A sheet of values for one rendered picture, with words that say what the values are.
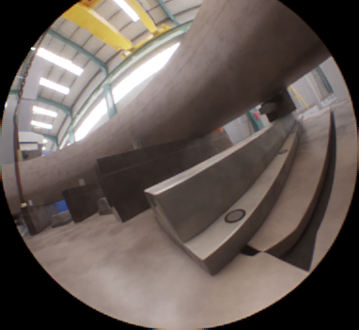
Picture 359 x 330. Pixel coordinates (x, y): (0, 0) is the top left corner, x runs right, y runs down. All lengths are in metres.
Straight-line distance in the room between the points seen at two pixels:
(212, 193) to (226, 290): 0.18
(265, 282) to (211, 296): 0.07
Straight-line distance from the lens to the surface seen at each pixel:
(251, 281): 0.20
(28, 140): 4.14
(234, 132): 8.57
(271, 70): 0.84
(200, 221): 0.23
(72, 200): 1.49
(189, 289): 0.23
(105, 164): 0.72
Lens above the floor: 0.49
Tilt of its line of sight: 5 degrees up
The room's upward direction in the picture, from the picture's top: 24 degrees counter-clockwise
